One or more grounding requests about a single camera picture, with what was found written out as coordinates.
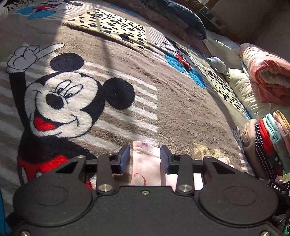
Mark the black striped folded garment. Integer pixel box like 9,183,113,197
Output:
255,122,278,180

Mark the small pale plush toy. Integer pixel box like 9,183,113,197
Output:
207,56,228,76

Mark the Mickey Mouse plush blanket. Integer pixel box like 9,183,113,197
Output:
1,1,252,214

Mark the yellow folded garment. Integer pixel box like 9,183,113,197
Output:
276,110,290,132

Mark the red folded garment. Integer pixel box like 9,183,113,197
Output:
258,119,283,176

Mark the pink folded garment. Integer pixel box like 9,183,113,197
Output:
273,112,290,153

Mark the pink patterned baby garment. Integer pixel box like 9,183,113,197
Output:
89,140,232,192

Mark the dark teal folded blanket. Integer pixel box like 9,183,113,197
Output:
141,0,206,40

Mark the teal folded garment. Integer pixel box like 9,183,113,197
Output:
262,113,289,174

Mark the brown patterned quilt edge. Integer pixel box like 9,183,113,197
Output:
107,1,211,58

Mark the beige folded garment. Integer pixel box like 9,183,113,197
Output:
241,119,269,180

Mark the cream pillow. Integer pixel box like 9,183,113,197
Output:
226,68,290,121

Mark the pink rolled quilt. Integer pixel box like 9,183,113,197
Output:
239,43,289,106

